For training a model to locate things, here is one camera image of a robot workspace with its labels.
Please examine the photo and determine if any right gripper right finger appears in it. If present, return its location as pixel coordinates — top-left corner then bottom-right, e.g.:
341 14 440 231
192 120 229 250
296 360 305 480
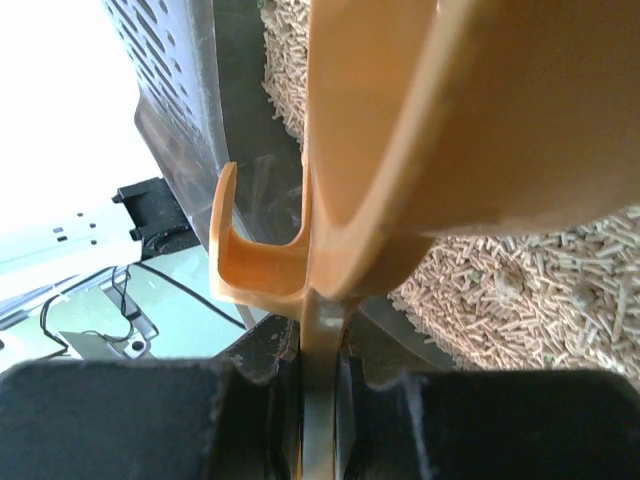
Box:
337 319 426 479

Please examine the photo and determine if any beige pellet litter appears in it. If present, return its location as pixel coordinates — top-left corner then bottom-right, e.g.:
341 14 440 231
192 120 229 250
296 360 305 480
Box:
259 0 640 374

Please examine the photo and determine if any dark grey litter box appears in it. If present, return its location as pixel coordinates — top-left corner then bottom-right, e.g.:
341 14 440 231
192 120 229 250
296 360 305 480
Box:
105 1 477 373

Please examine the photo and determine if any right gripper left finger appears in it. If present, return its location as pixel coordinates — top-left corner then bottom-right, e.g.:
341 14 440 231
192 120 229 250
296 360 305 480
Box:
199 315 301 479

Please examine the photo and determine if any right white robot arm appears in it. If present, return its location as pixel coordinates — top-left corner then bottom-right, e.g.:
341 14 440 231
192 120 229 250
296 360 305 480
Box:
1 178 300 479

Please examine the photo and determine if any orange litter scoop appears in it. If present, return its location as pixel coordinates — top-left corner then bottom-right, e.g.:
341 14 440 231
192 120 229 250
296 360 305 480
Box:
209 1 639 479

